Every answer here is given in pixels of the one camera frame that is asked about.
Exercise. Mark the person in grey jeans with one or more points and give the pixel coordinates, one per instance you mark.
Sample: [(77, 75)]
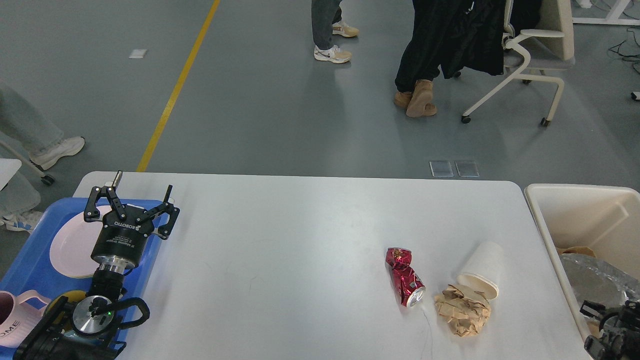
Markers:
[(327, 21)]

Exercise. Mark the pink plate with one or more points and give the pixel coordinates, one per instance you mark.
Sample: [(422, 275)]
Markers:
[(73, 244)]

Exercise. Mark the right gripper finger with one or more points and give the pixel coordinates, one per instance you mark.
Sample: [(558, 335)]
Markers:
[(592, 309)]

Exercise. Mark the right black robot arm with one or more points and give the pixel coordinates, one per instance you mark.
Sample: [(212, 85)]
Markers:
[(619, 331)]

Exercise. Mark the person in black clothes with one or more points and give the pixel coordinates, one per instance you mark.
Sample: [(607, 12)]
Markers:
[(448, 36)]

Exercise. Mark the crushed red soda can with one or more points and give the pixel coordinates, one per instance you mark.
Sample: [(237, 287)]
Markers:
[(410, 288)]

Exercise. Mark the beige plastic bin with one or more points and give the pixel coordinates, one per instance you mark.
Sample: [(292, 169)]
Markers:
[(603, 218)]

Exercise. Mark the brown paper bag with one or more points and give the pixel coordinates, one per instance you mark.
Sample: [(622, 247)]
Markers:
[(578, 250)]

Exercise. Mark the brown paper ball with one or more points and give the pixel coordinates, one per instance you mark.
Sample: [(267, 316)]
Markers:
[(465, 310)]

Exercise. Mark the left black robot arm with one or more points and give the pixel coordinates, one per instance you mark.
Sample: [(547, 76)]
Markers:
[(87, 329)]

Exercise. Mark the foil sheet front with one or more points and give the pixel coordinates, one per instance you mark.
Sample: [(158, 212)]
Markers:
[(598, 281)]

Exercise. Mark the white office chair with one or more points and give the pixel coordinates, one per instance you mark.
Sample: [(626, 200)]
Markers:
[(528, 55)]

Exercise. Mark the pink home mug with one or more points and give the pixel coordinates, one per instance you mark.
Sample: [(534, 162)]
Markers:
[(17, 317)]

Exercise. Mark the white paper cup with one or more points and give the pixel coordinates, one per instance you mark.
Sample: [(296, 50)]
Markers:
[(483, 270)]

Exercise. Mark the person in grey trousers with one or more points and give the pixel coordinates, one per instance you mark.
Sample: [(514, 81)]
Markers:
[(19, 116)]

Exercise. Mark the white desk leg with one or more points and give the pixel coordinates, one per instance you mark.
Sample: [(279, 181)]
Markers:
[(606, 12)]

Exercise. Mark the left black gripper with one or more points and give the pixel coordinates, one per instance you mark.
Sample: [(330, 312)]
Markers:
[(122, 235)]

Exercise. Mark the white chair at left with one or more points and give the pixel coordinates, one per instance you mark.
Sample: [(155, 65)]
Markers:
[(18, 197)]

